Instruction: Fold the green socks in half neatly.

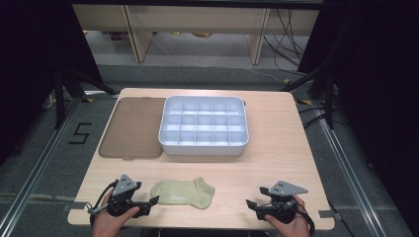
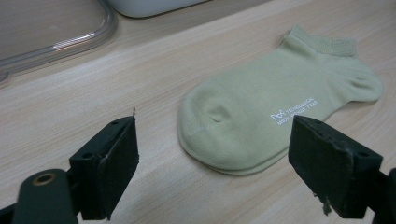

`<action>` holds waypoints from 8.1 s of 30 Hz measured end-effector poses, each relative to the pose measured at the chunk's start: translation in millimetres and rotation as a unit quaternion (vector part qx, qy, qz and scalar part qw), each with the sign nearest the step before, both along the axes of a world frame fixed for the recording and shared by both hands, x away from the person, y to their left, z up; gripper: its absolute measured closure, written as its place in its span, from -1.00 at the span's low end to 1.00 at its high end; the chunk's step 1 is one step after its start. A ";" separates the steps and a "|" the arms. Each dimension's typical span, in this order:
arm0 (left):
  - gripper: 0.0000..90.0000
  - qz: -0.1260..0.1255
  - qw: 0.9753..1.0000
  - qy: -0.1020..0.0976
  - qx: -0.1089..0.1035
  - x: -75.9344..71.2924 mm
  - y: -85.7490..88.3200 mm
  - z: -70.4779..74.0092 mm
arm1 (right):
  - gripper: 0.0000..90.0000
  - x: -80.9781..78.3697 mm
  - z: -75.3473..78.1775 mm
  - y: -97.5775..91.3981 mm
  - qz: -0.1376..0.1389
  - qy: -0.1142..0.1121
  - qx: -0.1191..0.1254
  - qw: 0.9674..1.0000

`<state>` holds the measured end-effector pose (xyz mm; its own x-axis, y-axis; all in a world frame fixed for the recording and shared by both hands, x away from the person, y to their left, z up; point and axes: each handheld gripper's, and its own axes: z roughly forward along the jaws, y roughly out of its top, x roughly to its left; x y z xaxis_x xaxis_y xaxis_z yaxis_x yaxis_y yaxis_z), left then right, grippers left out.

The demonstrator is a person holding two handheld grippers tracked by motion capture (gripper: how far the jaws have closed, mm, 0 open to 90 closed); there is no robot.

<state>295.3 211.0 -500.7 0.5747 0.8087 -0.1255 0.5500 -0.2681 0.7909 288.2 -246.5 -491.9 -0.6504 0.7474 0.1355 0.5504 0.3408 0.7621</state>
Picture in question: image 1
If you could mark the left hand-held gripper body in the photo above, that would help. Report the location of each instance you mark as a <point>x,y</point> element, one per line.
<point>123,194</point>

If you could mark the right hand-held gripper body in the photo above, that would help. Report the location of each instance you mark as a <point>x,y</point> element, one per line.
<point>280,200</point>

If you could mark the light green ankle sock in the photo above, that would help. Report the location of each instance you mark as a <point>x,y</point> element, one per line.
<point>183,195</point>

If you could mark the person's right hand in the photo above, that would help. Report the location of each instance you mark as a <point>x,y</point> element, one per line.
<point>291,227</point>

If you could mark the person's left hand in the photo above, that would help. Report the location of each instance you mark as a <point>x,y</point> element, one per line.
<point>110,222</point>

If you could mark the grey tape strip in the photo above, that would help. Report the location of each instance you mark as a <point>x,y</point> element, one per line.
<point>326,214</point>
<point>75,206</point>

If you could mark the brown translucent box lid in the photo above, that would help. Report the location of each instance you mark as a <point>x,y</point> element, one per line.
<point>133,128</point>

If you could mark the white divided storage box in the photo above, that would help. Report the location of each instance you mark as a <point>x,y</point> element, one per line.
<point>203,125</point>

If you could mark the black metal stand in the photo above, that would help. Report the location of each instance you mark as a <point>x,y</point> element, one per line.
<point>64,95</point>
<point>324,95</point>

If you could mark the dark curtain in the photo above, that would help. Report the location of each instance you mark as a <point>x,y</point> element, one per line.
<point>378,82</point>
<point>29,65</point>

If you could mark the beige wooden desk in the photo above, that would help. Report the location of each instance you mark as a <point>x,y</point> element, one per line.
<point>197,19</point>

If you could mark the aluminium floor rail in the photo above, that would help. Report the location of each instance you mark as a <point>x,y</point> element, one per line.
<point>349,171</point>
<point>36,168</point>

